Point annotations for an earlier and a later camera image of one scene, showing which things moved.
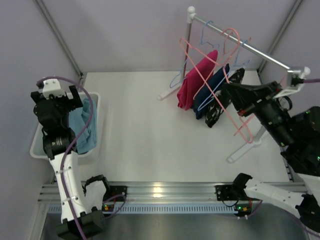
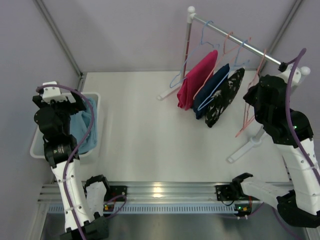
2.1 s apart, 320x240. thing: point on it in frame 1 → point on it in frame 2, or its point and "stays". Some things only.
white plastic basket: (37, 149) stays
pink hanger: (248, 136) → (250, 87)
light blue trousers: (79, 120) stays
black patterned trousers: (222, 99) stays
